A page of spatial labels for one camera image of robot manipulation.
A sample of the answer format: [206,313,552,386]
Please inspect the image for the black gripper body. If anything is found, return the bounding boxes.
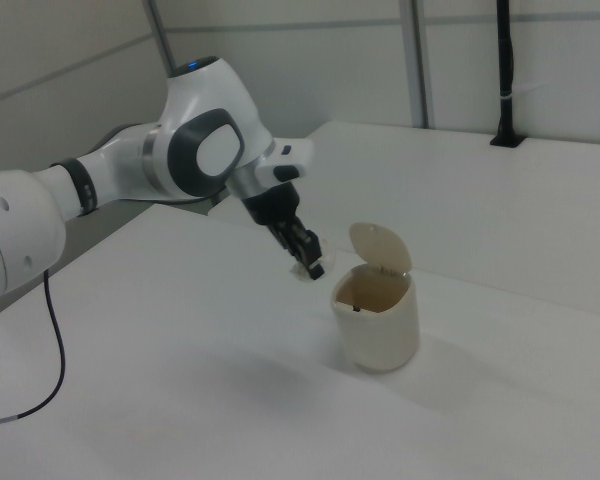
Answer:
[241,181,302,229]

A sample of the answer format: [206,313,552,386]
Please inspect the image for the white paper trash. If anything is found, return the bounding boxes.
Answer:
[288,238,337,284]

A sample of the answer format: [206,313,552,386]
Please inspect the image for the small cream lidded bin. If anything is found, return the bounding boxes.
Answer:
[329,221,421,374]

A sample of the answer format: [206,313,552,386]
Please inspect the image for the white side table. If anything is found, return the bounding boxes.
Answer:
[207,120,600,324]

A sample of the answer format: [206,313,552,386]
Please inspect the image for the black pole with base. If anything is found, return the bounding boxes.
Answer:
[489,0,527,148]

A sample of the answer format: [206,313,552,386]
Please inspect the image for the dark partition post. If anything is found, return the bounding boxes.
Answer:
[141,0,178,77]

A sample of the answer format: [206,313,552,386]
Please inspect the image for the grey partition post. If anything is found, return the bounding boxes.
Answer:
[409,0,436,129]

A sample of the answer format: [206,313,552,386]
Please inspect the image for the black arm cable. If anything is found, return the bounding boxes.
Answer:
[0,193,225,428]

